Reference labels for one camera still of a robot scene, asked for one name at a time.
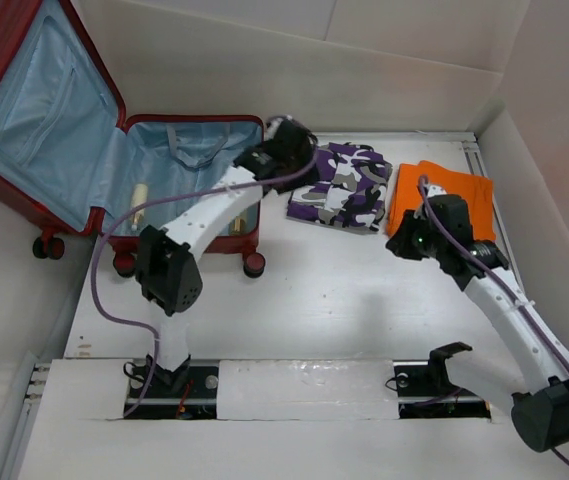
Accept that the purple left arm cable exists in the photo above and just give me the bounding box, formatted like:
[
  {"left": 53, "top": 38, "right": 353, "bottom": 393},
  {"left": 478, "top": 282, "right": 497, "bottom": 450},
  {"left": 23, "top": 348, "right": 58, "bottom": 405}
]
[{"left": 91, "top": 115, "right": 321, "bottom": 416}]

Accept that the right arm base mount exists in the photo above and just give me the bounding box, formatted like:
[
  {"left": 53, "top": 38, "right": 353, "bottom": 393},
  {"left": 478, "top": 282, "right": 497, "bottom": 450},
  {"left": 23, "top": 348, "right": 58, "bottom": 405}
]
[{"left": 384, "top": 361, "right": 492, "bottom": 420}]

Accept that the cream pump lotion bottle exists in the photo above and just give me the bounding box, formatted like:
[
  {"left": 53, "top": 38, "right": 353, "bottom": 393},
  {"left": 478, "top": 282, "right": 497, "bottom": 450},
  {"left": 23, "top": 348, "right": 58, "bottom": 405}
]
[{"left": 129, "top": 183, "right": 148, "bottom": 232}]

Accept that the cream bottle gold cap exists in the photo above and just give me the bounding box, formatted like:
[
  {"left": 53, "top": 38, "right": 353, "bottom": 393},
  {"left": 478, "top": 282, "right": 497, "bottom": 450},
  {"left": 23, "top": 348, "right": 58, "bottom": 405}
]
[{"left": 229, "top": 211, "right": 248, "bottom": 236}]

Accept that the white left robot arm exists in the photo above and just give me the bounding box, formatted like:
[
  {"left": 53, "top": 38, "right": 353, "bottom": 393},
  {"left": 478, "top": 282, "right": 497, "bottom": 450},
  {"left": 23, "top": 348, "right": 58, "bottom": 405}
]
[{"left": 135, "top": 116, "right": 318, "bottom": 397}]

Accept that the orange garment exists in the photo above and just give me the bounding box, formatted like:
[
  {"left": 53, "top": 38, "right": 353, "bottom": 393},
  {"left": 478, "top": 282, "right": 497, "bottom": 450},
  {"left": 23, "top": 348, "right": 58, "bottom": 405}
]
[{"left": 386, "top": 160, "right": 496, "bottom": 241}]

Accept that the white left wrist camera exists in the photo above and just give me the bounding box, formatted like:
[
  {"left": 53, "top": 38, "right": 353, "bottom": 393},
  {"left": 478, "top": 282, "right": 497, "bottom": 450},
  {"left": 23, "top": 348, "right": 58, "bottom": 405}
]
[{"left": 264, "top": 116, "right": 298, "bottom": 144}]

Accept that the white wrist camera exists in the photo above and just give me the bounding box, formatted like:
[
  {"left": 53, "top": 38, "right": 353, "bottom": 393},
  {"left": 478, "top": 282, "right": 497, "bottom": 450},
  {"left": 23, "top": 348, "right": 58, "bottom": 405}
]
[
  {"left": 264, "top": 116, "right": 298, "bottom": 144},
  {"left": 413, "top": 183, "right": 447, "bottom": 219}
]

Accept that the purple camouflage garment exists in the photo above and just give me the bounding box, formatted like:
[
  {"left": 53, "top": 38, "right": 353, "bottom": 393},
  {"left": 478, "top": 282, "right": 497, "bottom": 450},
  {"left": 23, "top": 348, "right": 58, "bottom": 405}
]
[{"left": 287, "top": 142, "right": 393, "bottom": 233}]

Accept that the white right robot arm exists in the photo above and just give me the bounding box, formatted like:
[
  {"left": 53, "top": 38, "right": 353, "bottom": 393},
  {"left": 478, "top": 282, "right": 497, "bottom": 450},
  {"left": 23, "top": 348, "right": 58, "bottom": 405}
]
[{"left": 386, "top": 194, "right": 569, "bottom": 452}]

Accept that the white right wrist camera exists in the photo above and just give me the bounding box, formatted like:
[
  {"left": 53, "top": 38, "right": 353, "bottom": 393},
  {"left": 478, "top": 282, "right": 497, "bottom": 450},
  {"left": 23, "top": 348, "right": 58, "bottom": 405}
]
[{"left": 413, "top": 183, "right": 447, "bottom": 219}]

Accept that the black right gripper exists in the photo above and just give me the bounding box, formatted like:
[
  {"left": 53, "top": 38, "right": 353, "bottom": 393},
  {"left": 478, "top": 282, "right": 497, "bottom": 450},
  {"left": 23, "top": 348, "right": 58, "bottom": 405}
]
[{"left": 384, "top": 209, "right": 445, "bottom": 261}]

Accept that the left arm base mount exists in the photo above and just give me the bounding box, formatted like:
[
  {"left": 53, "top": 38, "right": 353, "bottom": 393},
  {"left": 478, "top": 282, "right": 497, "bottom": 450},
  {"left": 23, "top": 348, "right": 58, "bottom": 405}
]
[{"left": 124, "top": 365, "right": 219, "bottom": 420}]

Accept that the red hard-shell suitcase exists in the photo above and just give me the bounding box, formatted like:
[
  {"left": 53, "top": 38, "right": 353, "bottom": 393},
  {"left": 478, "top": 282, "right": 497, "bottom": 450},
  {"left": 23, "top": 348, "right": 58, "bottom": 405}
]
[{"left": 0, "top": 1, "right": 263, "bottom": 277}]

